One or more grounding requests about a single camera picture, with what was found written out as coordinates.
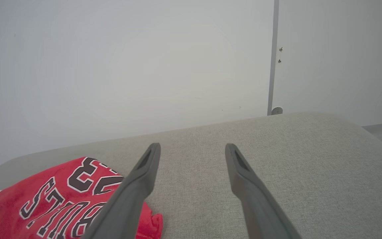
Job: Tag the grey fabric sofa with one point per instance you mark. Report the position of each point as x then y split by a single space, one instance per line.
310 182

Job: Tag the red Bulls 23 jersey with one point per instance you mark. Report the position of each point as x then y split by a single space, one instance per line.
15 212

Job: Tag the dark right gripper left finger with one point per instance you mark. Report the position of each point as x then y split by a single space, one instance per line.
128 202

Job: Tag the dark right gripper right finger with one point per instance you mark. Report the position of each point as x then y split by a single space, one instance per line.
257 209

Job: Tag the grey door stopper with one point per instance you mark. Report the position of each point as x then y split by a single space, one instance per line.
277 111

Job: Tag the white door panel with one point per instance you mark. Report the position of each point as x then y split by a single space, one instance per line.
337 66

